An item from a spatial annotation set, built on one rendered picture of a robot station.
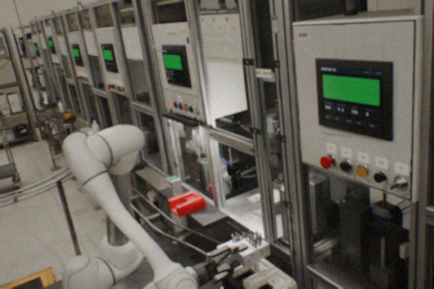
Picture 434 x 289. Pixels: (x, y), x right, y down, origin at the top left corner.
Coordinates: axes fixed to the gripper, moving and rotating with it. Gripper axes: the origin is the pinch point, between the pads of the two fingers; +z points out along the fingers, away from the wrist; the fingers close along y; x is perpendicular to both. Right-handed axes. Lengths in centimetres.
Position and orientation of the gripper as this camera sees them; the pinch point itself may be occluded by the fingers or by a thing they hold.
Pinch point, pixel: (239, 254)
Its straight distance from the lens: 166.1
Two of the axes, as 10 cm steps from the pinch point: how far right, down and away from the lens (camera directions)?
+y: -1.4, -9.4, -3.3
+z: 8.4, -2.9, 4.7
